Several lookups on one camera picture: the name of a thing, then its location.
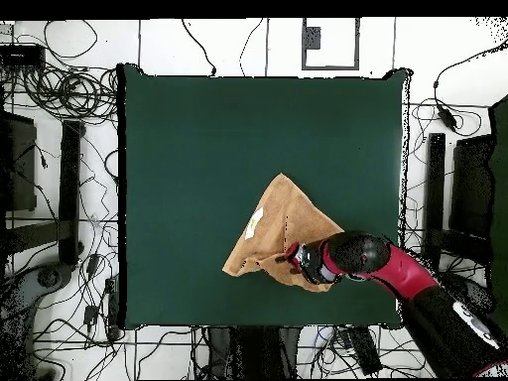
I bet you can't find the tan terry towel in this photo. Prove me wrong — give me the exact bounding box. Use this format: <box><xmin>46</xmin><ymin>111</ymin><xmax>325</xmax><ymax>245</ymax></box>
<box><xmin>221</xmin><ymin>173</ymin><xmax>345</xmax><ymax>294</ymax></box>

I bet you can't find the flat black device box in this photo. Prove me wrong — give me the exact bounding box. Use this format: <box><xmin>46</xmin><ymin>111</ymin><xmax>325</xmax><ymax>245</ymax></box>
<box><xmin>0</xmin><ymin>44</ymin><xmax>46</xmax><ymax>66</ymax></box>

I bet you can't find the black power strip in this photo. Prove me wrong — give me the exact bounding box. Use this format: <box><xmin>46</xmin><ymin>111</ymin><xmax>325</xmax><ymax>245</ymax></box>
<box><xmin>342</xmin><ymin>326</ymin><xmax>383</xmax><ymax>376</ymax></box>

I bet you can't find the long black bar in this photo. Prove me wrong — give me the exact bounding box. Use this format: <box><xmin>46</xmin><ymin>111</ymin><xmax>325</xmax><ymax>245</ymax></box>
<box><xmin>58</xmin><ymin>119</ymin><xmax>85</xmax><ymax>266</ymax></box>
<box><xmin>426</xmin><ymin>132</ymin><xmax>446</xmax><ymax>239</ymax></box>

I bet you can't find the dark green table cloth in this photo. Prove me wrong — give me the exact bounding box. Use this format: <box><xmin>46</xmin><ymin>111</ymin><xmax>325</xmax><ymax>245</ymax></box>
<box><xmin>116</xmin><ymin>63</ymin><xmax>412</xmax><ymax>330</ymax></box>

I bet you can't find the dark stand base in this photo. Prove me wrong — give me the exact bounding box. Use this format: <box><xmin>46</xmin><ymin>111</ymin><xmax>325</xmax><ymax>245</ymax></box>
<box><xmin>440</xmin><ymin>271</ymin><xmax>495</xmax><ymax>315</ymax></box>
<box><xmin>0</xmin><ymin>261</ymin><xmax>73</xmax><ymax>318</ymax></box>

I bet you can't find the large black box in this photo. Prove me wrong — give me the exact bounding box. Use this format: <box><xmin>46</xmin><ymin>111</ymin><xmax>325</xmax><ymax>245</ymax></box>
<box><xmin>0</xmin><ymin>112</ymin><xmax>38</xmax><ymax>212</ymax></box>
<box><xmin>451</xmin><ymin>134</ymin><xmax>495</xmax><ymax>239</ymax></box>

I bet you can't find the black power adapter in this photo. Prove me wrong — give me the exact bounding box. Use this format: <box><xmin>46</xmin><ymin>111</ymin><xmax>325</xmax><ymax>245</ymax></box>
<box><xmin>436</xmin><ymin>103</ymin><xmax>458</xmax><ymax>131</ymax></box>

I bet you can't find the dark grey square plate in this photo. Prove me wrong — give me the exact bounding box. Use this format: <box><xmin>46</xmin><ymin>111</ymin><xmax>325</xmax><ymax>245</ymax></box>
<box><xmin>305</xmin><ymin>26</ymin><xmax>321</xmax><ymax>51</ymax></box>

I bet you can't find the dark green draped cloth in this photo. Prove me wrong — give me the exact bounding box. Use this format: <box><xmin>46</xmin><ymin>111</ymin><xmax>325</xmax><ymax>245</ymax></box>
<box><xmin>487</xmin><ymin>94</ymin><xmax>508</xmax><ymax>334</ymax></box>

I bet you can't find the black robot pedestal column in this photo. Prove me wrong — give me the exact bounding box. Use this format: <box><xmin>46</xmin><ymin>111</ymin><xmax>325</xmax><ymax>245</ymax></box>
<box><xmin>207</xmin><ymin>326</ymin><xmax>301</xmax><ymax>380</ymax></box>

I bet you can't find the thin black cable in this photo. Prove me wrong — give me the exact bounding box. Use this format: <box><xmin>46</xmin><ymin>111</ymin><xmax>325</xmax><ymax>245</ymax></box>
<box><xmin>238</xmin><ymin>18</ymin><xmax>264</xmax><ymax>77</ymax></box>

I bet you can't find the thick black cable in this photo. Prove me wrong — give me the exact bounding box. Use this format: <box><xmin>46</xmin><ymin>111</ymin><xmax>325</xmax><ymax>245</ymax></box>
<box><xmin>181</xmin><ymin>18</ymin><xmax>217</xmax><ymax>76</ymax></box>

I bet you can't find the black cable coil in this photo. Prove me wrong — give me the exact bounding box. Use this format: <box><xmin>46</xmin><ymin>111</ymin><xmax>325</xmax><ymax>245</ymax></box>
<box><xmin>23</xmin><ymin>64</ymin><xmax>120</xmax><ymax>120</ymax></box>

